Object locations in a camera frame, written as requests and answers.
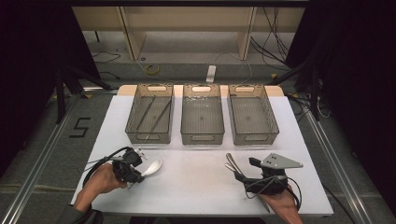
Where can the light wooden desk frame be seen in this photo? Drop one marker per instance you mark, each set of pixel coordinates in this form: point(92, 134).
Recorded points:
point(186, 18)

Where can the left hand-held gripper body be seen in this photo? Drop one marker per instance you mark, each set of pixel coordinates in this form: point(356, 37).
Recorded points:
point(129, 161)

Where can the grey mesh storage basket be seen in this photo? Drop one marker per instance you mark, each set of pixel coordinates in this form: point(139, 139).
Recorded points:
point(202, 116)
point(151, 124)
point(252, 116)

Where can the white ceramic spoon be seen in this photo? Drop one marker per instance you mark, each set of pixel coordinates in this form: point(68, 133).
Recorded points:
point(153, 167)

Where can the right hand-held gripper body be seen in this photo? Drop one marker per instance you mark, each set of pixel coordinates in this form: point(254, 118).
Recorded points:
point(271, 183)

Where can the white table cover sheet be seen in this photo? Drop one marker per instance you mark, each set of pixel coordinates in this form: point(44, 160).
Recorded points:
point(199, 186)

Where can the aluminium floor rail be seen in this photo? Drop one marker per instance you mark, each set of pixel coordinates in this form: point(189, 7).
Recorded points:
point(34, 174)
point(336, 165)

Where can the person's right hand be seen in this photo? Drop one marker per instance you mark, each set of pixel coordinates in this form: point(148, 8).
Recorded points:
point(285, 203)

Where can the silver metal cutlery piece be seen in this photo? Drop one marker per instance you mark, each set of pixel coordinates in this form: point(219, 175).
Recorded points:
point(229, 167)
point(231, 159)

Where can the person's left hand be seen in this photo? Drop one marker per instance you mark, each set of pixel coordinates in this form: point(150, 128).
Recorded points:
point(102, 180)

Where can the black metal stand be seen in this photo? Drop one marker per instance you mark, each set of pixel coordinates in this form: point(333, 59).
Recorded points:
point(315, 93)
point(59, 93)

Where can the white power strip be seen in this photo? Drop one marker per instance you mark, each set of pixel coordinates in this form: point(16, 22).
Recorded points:
point(211, 74)

